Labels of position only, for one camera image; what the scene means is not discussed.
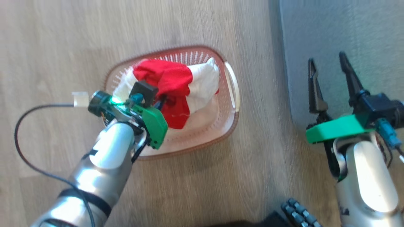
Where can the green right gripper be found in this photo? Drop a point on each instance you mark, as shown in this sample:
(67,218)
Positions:
(341,127)

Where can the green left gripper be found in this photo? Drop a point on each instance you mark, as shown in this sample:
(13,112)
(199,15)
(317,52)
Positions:
(153,124)

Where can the red and white garment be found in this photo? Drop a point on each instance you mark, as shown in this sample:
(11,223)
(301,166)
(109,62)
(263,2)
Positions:
(170,78)

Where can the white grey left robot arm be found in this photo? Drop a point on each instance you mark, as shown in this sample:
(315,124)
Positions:
(107,157)

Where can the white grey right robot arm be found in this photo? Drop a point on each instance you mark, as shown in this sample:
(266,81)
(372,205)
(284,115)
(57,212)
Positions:
(369,176)

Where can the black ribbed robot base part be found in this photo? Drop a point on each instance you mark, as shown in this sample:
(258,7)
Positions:
(300,214)

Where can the pink perforated plastic laundry basket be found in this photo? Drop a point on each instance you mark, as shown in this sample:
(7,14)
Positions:
(217,132)

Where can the white cloth garment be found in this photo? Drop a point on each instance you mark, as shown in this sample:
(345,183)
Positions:
(123,86)

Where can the grey sofa with yellow back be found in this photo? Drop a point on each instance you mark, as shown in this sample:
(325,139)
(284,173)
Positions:
(347,31)

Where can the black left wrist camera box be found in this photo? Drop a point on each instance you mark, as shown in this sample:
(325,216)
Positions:
(145,90)

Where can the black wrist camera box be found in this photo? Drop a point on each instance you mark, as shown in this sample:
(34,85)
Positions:
(145,90)
(382,107)

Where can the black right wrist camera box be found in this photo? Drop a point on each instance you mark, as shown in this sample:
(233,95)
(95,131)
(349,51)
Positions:
(382,107)

